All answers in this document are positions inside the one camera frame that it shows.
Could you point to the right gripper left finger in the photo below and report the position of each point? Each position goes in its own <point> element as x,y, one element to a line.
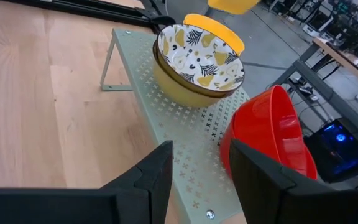
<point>73,205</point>

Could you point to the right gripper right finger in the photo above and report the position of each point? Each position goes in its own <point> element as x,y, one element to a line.
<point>275,199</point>

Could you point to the red plastic mini bowl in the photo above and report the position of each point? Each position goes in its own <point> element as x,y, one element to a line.
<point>225,146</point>
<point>269,130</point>

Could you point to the pear-patterned ceramic bowl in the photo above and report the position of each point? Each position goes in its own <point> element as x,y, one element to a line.
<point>179,93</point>
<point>200,56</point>

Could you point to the yellow plastic mini bowl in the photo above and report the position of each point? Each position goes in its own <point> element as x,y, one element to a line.
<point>216,31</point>
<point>233,4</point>

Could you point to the computer tower with blue lights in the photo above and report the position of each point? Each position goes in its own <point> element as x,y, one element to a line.
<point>337,146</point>

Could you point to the green perforated metal shelf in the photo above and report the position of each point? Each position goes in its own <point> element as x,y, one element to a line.
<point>182,140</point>

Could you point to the wooden desk with grey legs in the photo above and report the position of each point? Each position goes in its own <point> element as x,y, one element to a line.
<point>322,90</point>

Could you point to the black aluminium table frame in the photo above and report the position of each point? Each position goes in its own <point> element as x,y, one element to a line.
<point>89,11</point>

